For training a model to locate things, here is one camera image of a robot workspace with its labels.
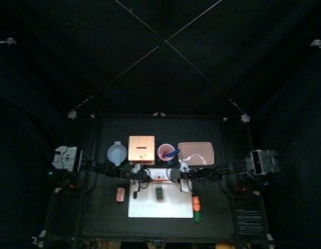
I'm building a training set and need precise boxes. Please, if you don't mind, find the orange toy carrot green top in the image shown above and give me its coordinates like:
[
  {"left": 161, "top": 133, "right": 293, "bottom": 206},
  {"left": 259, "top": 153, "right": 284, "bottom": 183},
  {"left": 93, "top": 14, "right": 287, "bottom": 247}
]
[{"left": 190, "top": 195, "right": 202, "bottom": 224}]

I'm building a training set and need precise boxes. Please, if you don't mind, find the red plastic cup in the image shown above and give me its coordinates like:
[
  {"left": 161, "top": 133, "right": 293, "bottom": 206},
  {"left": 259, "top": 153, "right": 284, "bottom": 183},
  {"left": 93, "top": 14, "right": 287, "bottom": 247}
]
[{"left": 156, "top": 143, "right": 176, "bottom": 162}]

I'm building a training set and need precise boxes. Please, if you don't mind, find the wooden box with red front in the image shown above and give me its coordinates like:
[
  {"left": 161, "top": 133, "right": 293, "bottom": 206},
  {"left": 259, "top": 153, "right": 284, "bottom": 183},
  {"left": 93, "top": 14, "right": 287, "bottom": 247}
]
[{"left": 126, "top": 135, "right": 157, "bottom": 166}]

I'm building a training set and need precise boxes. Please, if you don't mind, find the pink plastic tray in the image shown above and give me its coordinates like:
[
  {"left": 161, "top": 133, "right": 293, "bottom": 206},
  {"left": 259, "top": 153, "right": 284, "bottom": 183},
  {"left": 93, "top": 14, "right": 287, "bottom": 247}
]
[{"left": 176, "top": 141, "right": 216, "bottom": 166}]

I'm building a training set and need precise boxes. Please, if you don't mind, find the white cutting board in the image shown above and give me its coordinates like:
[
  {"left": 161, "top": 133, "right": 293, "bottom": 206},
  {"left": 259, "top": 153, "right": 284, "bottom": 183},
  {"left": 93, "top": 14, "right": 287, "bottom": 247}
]
[{"left": 126, "top": 167, "right": 194, "bottom": 219}]

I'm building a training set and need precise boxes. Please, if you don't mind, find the white printed label sticker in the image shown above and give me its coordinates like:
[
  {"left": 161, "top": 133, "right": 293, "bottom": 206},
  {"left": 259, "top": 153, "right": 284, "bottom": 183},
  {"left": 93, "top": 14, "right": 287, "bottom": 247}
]
[{"left": 233, "top": 208, "right": 263, "bottom": 235}]

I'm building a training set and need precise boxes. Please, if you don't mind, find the thin diagonal frame cord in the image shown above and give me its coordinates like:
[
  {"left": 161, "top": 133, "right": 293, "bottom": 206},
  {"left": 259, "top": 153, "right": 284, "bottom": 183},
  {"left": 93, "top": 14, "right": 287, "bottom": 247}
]
[
  {"left": 71, "top": 0, "right": 222, "bottom": 112},
  {"left": 113, "top": 0, "right": 248, "bottom": 116}
]

